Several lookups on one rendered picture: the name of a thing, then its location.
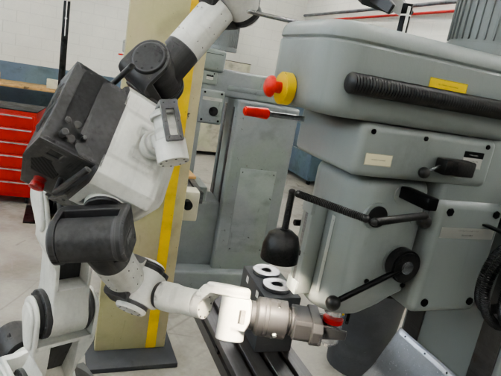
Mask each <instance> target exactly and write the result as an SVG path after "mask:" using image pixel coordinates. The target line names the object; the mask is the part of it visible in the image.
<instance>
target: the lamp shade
mask: <svg viewBox="0 0 501 376"><path fill-rule="evenodd" d="M299 253H300V244H299V238H298V236H297V235H296V234H295V233H294V232H293V231H292V230H290V229H288V230H283V229H282V228H275V229H273V230H270V231H269V232H268V234H267V236H266V238H265V239H264V241H263V243H262V250H261V254H260V257H261V258H262V259H263V260H264V261H265V262H266V263H270V264H271V265H274V266H280V267H293V266H296V265H297V261H298V257H299Z"/></svg>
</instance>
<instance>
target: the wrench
mask: <svg viewBox="0 0 501 376"><path fill-rule="evenodd" d="M247 13H248V14H252V15H255V16H261V17H265V18H269V19H275V20H278V21H282V22H288V23H290V22H294V21H299V20H296V19H290V18H286V17H282V16H276V15H273V14H270V13H263V12H260V11H256V10H247Z"/></svg>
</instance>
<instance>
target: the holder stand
mask: <svg viewBox="0 0 501 376"><path fill-rule="evenodd" d="M286 283H287V280H286V279H285V277H284V276H283V275H282V273H281V272H280V270H279V269H278V268H277V267H276V266H269V265H265V264H257V265H255V266H244V268H243V273H242V280H241V285H240V286H241V287H245V288H248V289H249V290H250V292H251V294H250V299H251V300H253V301H255V300H256V299H257V298H258V297H260V296H261V297H266V298H275V299H280V300H284V301H288V302H289V308H290V307H291V306H292V304H298V305H300V300H301V297H300V296H299V295H298V294H293V293H292V292H291V290H290V289H289V288H288V287H287V286H286ZM245 336H246V337H247V339H248V342H249V343H250V346H251V347H252V349H253V351H254V352H274V351H290V347H291V343H292V339H291V337H290V336H288V335H287V334H286V335H285V337H284V339H283V340H281V339H272V338H271V339H270V338H268V337H263V336H254V335H253V333H252V332H251V330H250V329H247V330H246V331H245Z"/></svg>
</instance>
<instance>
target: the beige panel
mask: <svg viewBox="0 0 501 376"><path fill-rule="evenodd" d="M198 3H199V1H198V0H130V1H129V8H128V16H127V30H126V37H125V51H124V56H125V55H126V54H127V53H128V52H129V51H131V50H132V49H133V48H134V47H135V46H136V45H137V44H139V43H140V42H143V41H145V40H158V41H160V42H162V43H163V44H165V41H166V40H167V39H168V38H169V37H170V35H171V34H172V33H173V32H174V31H175V29H176V28H177V27H178V26H179V25H180V24H181V22H182V21H183V20H184V19H185V18H186V17H187V16H188V15H189V14H190V13H191V12H192V10H193V9H194V8H195V7H196V6H197V5H198ZM165 45H166V44H165ZM206 54H207V52H205V54H204V55H203V56H202V57H201V59H200V60H199V61H198V62H197V63H196V64H195V65H194V66H193V67H192V68H191V70H190V71H189V72H188V73H187V74H186V76H185V77H184V78H183V82H184V90H183V93H182V95H181V96H180V97H179V99H178V100H177V103H178V107H179V111H180V119H181V124H182V128H183V135H184V138H186V145H187V149H188V153H189V161H188V162H187V163H184V164H182V165H179V166H175V167H174V169H173V172H172V174H171V178H170V181H169V184H168V188H167V190H166V194H165V197H164V200H163V202H162V204H161V205H160V207H159V208H157V209H156V210H154V211H153V212H151V213H149V214H148V215H147V216H144V217H143V218H141V219H140V220H138V221H136V222H134V227H135V231H136V244H135V246H134V249H133V253H134V254H138V255H140V256H142V257H147V258H150V259H152V260H155V261H157V262H158V263H160V264H161V265H163V267H164V269H165V273H166V274H167V275H168V280H167V281H168V282H172V283H173V282H174V273H175V267H176V262H177V252H178V246H179V241H180V231H181V225H182V220H183V210H184V204H185V199H186V189H187V184H188V179H189V169H190V163H191V158H192V148H193V142H194V137H195V127H196V122H197V116H198V106H199V101H200V96H201V86H202V80H203V75H204V65H205V60H206ZM104 286H105V283H104V282H103V281H102V279H101V282H100V290H99V298H98V299H99V312H98V321H97V326H96V330H95V337H94V340H93V342H92V344H91V345H90V347H89V348H88V349H87V351H86V353H85V362H86V366H87V367H88V369H89V370H90V371H91V372H92V373H93V374H99V373H108V372H126V371H136V370H146V369H163V368H173V367H177V360H176V357H175V355H174V351H173V348H172V346H171V343H170V340H169V337H168V334H167V331H166V329H167V324H168V314H169V313H168V312H165V311H162V310H158V309H156V310H149V309H148V310H147V312H146V314H145V316H135V315H131V314H130V313H127V312H125V311H123V310H121V309H119V308H118V307H117V306H116V303H115V302H114V301H112V300H111V299H110V298H109V297H108V296H107V295H106V294H105V293H104Z"/></svg>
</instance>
